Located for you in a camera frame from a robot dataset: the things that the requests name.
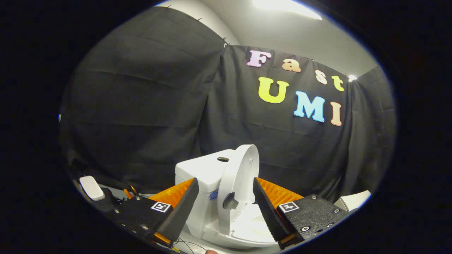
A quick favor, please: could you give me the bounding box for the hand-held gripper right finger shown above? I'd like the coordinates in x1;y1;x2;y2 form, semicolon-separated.
252;177;350;249

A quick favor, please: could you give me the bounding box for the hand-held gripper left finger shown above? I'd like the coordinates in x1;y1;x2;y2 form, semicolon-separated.
113;177;200;247

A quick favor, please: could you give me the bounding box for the white toilet lid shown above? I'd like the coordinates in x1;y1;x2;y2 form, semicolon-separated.
217;144;260;236

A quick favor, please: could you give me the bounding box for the white toilet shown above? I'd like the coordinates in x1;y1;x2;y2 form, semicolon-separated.
175;149;283;249

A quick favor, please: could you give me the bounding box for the white cabinet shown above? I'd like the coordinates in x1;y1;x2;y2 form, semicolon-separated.
334;190;371;212

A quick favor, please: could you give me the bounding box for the white rounded device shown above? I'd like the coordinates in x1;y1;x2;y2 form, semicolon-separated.
79;176;106;201

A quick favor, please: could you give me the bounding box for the black backdrop cloth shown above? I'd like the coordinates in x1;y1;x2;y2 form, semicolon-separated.
60;5;396;203

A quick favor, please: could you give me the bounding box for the black cable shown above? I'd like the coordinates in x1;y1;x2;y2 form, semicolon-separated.
171;236;209;254

